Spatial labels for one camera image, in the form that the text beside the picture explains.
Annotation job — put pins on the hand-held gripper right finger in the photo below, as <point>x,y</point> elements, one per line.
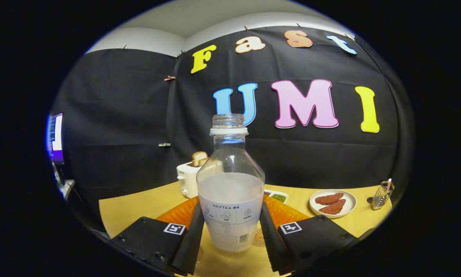
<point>270,242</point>

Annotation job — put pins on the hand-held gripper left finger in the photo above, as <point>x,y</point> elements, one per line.
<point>191,242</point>

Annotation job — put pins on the round wooden coaster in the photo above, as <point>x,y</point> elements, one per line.
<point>259,239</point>

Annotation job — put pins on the clear juice bottle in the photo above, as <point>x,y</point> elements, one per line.
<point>230,192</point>

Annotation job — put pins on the white divided grain dish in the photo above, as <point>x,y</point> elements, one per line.
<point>279,197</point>

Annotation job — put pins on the cream toaster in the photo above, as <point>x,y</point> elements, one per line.
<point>187,181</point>

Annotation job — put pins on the wooden table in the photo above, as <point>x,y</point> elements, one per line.
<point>138,207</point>

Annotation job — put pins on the brown meat piece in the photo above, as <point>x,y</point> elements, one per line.
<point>328,199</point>
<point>333,207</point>

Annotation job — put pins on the toast slice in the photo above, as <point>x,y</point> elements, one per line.
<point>198,156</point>
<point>203,162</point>

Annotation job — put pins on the white round plate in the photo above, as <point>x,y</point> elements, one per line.
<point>349,198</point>

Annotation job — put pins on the black backdrop cloth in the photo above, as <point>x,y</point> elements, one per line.
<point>118,115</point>

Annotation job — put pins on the pink clip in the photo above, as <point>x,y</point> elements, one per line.
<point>169,78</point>

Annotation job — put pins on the computer monitor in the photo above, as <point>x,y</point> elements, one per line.
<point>55,138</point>

